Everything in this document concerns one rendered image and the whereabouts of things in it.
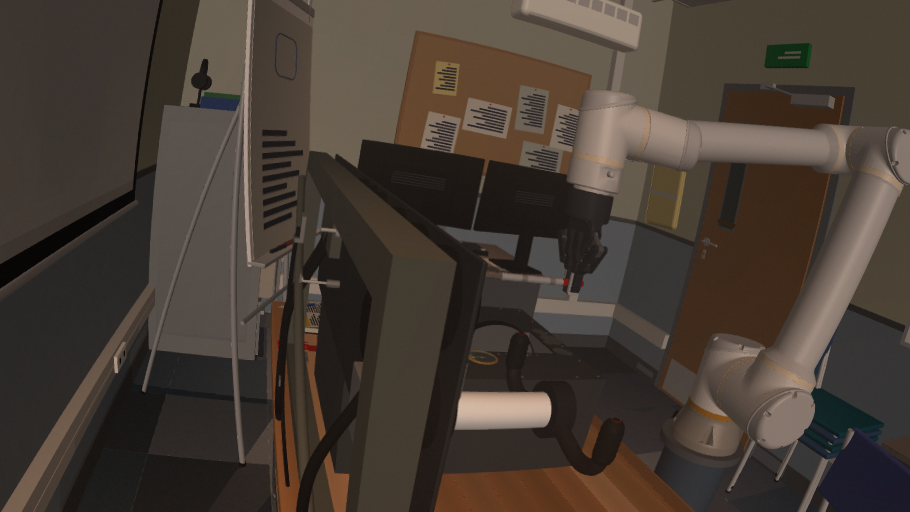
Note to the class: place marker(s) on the grey projection screen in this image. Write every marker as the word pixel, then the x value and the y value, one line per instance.
pixel 64 106

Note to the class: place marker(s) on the stack of green chairs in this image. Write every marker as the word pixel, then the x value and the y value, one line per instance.
pixel 846 419

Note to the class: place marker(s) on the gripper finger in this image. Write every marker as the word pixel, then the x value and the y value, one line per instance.
pixel 569 249
pixel 594 256

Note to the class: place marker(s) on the green exit sign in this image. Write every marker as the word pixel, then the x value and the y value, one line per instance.
pixel 788 55

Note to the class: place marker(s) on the white wall socket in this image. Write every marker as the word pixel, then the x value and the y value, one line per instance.
pixel 120 358

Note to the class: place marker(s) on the yellow and blue checklist card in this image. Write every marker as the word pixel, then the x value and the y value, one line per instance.
pixel 313 318

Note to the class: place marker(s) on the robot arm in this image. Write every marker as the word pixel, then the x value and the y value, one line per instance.
pixel 753 138

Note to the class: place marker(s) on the white ceiling light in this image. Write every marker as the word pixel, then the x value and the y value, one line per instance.
pixel 579 20

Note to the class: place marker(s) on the yellow wall document holder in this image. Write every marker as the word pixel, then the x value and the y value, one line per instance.
pixel 665 198

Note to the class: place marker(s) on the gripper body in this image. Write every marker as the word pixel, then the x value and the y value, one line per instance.
pixel 588 207

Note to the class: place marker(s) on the grey desk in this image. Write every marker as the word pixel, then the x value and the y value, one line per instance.
pixel 569 306

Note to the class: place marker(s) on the dark cockpit trainer body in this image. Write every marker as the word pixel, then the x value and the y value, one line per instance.
pixel 405 334

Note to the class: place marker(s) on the white cabinet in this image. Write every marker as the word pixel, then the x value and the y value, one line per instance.
pixel 192 234

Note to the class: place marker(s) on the black headset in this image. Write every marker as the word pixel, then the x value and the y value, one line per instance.
pixel 202 78

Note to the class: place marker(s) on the blue chair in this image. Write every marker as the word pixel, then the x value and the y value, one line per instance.
pixel 871 476

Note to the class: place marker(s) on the cork notice board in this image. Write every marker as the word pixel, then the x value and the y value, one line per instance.
pixel 426 85

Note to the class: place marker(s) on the silver pin with red grip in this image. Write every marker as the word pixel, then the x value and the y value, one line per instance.
pixel 533 279

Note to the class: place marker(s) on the blue and green books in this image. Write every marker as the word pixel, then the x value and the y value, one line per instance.
pixel 220 102

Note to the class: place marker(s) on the beige wall trunking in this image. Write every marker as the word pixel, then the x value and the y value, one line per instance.
pixel 78 412

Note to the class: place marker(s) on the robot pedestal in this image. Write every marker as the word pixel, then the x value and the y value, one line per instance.
pixel 693 480

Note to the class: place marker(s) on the black monitor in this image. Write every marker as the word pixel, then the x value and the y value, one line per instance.
pixel 419 181
pixel 522 199

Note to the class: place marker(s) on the brown door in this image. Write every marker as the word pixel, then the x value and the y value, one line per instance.
pixel 753 270

